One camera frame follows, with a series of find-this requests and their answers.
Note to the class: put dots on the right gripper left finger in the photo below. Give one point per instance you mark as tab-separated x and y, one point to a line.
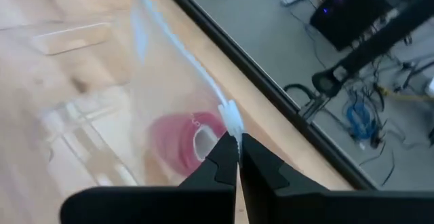
152	205

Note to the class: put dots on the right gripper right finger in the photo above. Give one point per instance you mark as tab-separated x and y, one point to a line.
339	208

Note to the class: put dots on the pink elastic bandage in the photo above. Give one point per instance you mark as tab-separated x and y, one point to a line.
173	139

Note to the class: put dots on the clear plastic zip bag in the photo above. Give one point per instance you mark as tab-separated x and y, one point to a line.
169	74

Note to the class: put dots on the clear plastic bin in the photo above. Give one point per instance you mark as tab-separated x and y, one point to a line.
68	115

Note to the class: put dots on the black floor stand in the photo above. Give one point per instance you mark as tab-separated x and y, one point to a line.
373	47

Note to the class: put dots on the black computer tower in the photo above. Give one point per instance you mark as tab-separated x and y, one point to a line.
349	13

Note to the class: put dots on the black metal table frame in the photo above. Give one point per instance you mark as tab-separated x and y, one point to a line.
257	74

